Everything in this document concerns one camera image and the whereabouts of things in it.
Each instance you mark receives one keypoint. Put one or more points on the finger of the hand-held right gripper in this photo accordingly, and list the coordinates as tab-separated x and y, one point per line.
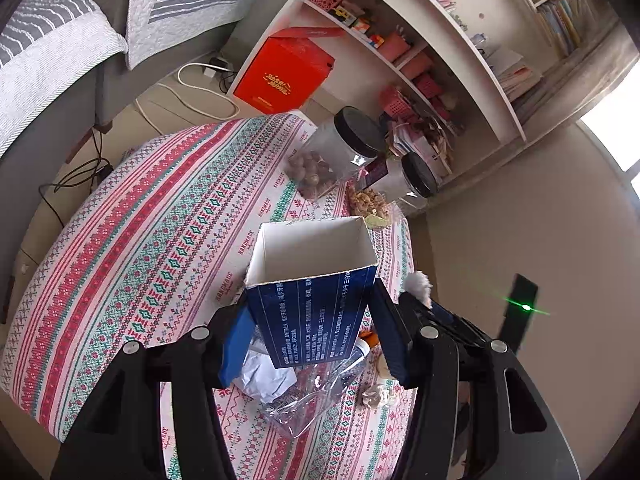
445	317

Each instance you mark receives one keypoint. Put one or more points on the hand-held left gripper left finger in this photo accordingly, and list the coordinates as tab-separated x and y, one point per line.
235	347

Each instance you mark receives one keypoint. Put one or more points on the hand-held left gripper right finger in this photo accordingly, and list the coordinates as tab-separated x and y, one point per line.
391	342

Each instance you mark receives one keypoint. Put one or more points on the white tissue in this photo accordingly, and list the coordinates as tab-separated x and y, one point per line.
419	285

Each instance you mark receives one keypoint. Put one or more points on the white paper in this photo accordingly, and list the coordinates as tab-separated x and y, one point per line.
265	377

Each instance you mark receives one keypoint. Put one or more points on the blue carton box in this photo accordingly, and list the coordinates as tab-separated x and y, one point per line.
310	320

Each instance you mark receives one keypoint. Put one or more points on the crushed clear plastic bottle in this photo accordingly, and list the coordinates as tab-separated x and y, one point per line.
312	405

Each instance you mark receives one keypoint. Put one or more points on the orange peel scrap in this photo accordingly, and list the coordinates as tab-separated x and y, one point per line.
371	340

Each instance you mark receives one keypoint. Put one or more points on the beige nut shell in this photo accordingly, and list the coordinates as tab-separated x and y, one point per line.
380	396
384	366

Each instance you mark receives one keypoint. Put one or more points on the pink patterned tablecloth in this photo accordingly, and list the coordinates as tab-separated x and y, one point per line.
150	260

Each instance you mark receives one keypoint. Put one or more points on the clear jar with beige shells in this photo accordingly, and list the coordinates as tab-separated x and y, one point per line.
405	185

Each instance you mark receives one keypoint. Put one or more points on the stack of papers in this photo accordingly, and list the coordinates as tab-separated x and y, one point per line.
420	142

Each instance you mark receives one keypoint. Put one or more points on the clear jar with brown nuts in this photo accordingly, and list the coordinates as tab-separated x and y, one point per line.
330	150

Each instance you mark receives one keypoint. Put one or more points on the pink plastic basket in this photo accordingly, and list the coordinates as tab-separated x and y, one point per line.
397	101

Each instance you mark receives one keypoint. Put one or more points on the window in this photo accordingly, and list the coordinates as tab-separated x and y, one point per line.
612	125

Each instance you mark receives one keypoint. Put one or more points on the pink container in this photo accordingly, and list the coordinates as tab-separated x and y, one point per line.
430	87
416	65
395	45

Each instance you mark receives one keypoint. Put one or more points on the stack of flat books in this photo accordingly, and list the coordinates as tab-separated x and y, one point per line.
515	77

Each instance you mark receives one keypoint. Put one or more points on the red cardboard box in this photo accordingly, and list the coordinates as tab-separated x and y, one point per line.
280	70

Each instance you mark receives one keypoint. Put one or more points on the white shelf unit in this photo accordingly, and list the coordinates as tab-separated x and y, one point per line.
450	25

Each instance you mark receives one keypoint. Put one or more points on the wooden bookcase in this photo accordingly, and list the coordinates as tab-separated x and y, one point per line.
600	45

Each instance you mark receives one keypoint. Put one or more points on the row of books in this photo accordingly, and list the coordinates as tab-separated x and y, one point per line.
560	10

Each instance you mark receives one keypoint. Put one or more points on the grey striped white blanket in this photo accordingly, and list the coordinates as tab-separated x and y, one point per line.
45	65

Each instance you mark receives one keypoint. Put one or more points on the grey striped cushion cover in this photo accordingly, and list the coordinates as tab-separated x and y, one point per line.
190	5

